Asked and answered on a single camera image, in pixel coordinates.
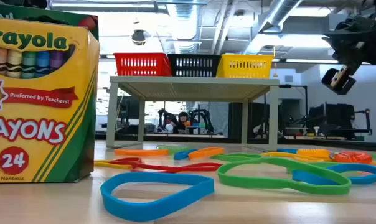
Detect orange spiral coil keychain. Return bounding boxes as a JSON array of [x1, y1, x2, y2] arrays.
[[329, 151, 374, 165]]

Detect yellow spiral coil keychain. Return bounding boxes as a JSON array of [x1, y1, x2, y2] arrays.
[[296, 148, 332, 159]]

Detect orange rubber band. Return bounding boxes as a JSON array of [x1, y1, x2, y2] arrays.
[[187, 147, 225, 161], [113, 148, 170, 157]]

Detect long red rubber band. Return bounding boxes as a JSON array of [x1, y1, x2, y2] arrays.
[[108, 157, 223, 174]]

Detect green spiral coil keychain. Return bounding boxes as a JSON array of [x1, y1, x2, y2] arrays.
[[156, 144, 194, 154]]

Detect yellow Crayola crayon box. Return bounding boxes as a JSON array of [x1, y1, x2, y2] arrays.
[[0, 17, 101, 184], [0, 2, 100, 41]]

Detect yellow plastic basket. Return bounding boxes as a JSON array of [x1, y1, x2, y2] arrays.
[[215, 54, 275, 79]]

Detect black cabinet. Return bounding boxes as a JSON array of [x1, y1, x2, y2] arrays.
[[228, 101, 279, 139]]

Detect black plastic basket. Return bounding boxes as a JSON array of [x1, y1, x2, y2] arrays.
[[167, 53, 222, 78]]

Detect clear acrylic stand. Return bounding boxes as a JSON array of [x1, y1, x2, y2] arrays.
[[105, 75, 281, 152]]

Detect person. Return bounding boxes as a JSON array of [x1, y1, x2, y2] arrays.
[[174, 111, 192, 135]]

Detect red plastic basket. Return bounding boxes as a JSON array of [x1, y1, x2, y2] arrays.
[[113, 52, 172, 77]]

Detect silver ventilation duct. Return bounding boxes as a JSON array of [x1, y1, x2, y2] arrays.
[[242, 0, 304, 55]]

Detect ribbed ventilation duct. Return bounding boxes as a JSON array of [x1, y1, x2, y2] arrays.
[[167, 0, 204, 54]]

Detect black aluminium table frame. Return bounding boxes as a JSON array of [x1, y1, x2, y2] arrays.
[[94, 133, 376, 153]]

